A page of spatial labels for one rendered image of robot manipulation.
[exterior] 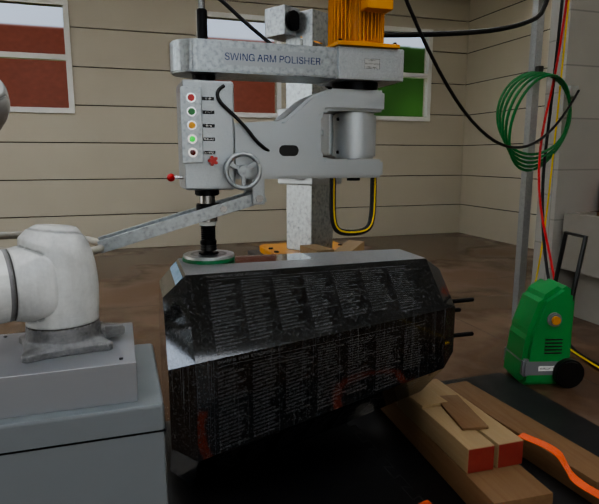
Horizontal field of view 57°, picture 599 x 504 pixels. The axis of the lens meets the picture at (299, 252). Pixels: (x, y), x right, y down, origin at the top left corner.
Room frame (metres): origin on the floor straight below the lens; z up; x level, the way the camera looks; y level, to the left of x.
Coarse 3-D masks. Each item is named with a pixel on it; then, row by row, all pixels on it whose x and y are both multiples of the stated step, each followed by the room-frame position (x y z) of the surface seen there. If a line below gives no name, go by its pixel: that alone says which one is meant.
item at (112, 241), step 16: (192, 208) 2.31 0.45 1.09; (208, 208) 2.22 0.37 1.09; (224, 208) 2.23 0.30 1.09; (240, 208) 2.26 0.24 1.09; (144, 224) 2.25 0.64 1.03; (160, 224) 2.16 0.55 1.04; (176, 224) 2.18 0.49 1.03; (192, 224) 2.20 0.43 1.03; (112, 240) 2.10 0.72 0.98; (128, 240) 2.12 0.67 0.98
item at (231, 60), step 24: (192, 48) 2.17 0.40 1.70; (216, 48) 2.19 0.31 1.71; (240, 48) 2.22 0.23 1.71; (264, 48) 2.25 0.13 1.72; (288, 48) 2.28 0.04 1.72; (312, 48) 2.31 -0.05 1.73; (336, 48) 2.35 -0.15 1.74; (360, 48) 2.36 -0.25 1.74; (384, 48) 2.40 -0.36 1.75; (192, 72) 2.20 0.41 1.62; (216, 72) 2.20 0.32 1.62; (240, 72) 2.22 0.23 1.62; (264, 72) 2.25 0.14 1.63; (288, 72) 2.28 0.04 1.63; (312, 72) 2.31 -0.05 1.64; (336, 72) 2.34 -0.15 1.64; (360, 72) 2.36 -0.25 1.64; (384, 72) 2.40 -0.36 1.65
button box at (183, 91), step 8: (184, 88) 2.13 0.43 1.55; (192, 88) 2.14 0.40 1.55; (200, 88) 2.15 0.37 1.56; (184, 96) 2.13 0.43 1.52; (200, 96) 2.15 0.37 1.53; (184, 104) 2.13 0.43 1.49; (192, 104) 2.14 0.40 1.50; (200, 104) 2.15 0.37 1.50; (184, 112) 2.13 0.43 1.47; (200, 112) 2.15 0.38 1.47; (184, 120) 2.13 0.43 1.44; (192, 120) 2.14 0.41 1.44; (200, 120) 2.15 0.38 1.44; (184, 128) 2.13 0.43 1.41; (200, 128) 2.15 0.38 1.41; (184, 136) 2.13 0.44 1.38; (200, 136) 2.15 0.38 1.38; (184, 144) 2.13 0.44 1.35; (192, 144) 2.14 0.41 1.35; (200, 144) 2.15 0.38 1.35; (184, 152) 2.13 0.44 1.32; (200, 152) 2.15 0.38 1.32; (184, 160) 2.13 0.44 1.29; (192, 160) 2.14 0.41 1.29; (200, 160) 2.15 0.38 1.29
